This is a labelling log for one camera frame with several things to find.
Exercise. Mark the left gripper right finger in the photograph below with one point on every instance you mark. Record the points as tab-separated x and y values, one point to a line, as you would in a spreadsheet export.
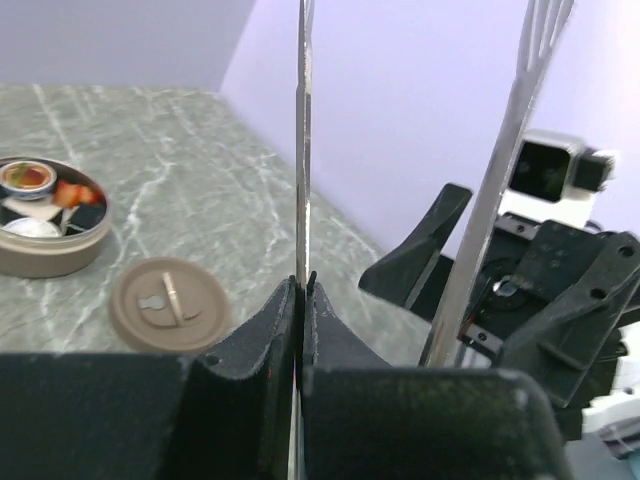
365	419

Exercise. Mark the metal tongs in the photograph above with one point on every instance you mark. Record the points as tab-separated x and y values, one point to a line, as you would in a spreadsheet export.
543	25

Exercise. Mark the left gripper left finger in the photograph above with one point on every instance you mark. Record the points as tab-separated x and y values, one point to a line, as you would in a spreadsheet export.
222	414

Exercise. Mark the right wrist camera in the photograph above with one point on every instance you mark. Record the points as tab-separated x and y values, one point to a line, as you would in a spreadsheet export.
557	177

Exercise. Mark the sushi roll green centre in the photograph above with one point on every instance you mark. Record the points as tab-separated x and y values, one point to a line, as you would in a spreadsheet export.
81	219

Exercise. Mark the brown round lid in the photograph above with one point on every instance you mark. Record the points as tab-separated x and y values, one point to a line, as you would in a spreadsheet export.
169	305

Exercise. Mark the round metal lunch box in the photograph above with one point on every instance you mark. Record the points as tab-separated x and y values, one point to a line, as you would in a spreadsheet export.
41	258

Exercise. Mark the white blue rice bowl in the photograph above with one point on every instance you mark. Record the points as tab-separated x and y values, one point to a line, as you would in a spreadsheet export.
32	228

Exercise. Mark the pork belly piece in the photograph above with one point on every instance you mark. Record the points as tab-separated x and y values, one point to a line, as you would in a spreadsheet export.
69	195

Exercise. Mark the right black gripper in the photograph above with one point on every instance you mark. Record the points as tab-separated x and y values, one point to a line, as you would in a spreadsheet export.
414	274

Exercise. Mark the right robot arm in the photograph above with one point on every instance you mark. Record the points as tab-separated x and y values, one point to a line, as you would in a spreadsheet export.
615	405

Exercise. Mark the small bowl with red food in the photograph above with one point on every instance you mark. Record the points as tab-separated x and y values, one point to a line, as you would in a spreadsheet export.
27	179

